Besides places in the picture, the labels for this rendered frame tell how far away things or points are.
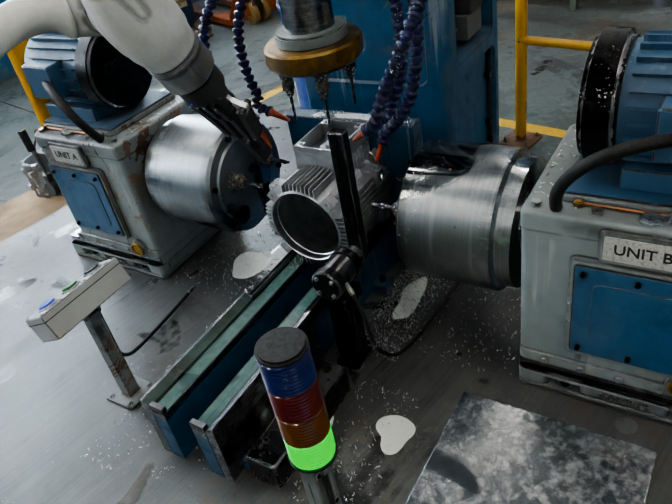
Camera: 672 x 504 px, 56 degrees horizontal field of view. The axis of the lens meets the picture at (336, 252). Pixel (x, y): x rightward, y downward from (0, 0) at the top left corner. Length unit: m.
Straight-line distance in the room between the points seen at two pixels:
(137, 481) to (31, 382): 0.40
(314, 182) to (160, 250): 0.51
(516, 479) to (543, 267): 0.31
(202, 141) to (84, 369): 0.54
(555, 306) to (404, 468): 0.35
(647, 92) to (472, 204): 0.30
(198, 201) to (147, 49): 0.48
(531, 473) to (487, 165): 0.47
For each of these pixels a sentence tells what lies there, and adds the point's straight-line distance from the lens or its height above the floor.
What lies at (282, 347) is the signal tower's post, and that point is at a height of 1.22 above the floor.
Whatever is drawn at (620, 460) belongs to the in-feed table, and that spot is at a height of 0.92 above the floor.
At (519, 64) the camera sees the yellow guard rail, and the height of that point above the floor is 0.44.
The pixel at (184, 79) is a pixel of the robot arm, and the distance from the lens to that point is 1.00.
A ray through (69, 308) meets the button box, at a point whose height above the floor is 1.06.
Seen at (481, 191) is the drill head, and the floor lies 1.14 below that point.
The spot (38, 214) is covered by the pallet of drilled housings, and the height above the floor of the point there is 0.15.
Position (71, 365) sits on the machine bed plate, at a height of 0.80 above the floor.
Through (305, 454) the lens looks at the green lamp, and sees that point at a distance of 0.79.
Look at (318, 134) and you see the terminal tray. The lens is 1.32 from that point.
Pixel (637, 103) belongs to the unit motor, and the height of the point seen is 1.30.
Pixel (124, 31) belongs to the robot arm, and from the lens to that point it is 0.94.
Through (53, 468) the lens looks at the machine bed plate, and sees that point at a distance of 1.30.
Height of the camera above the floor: 1.69
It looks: 36 degrees down
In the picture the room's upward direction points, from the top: 12 degrees counter-clockwise
